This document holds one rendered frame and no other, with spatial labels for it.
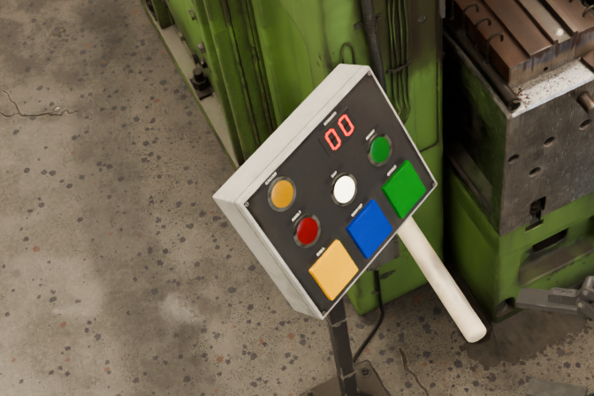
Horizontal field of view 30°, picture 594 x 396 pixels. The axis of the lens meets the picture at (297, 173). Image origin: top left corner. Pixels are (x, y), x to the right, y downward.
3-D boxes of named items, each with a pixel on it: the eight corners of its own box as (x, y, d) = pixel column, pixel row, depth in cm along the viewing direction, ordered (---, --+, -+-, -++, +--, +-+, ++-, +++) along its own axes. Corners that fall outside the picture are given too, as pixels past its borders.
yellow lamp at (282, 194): (300, 201, 180) (297, 187, 176) (274, 214, 179) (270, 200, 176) (292, 188, 182) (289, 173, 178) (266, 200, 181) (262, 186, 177)
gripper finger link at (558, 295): (592, 308, 124) (591, 286, 122) (548, 302, 126) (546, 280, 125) (596, 300, 125) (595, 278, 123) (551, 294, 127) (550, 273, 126)
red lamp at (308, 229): (324, 239, 184) (322, 224, 181) (300, 250, 183) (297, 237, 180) (316, 224, 186) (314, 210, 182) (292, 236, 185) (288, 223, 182)
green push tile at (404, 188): (427, 190, 198) (409, 159, 194) (402, 219, 195) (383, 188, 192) (420, 188, 199) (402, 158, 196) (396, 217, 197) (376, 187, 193)
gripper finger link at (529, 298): (576, 315, 124) (576, 309, 124) (515, 307, 127) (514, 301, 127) (582, 300, 127) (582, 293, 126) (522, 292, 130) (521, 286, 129)
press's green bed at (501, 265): (614, 268, 294) (640, 167, 256) (492, 329, 288) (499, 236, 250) (503, 124, 324) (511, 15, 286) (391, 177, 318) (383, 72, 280)
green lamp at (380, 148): (396, 157, 192) (395, 142, 188) (372, 169, 191) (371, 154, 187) (387, 145, 194) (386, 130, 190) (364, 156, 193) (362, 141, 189)
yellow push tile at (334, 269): (359, 270, 190) (339, 239, 187) (332, 301, 187) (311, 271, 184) (352, 268, 191) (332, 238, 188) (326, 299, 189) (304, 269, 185)
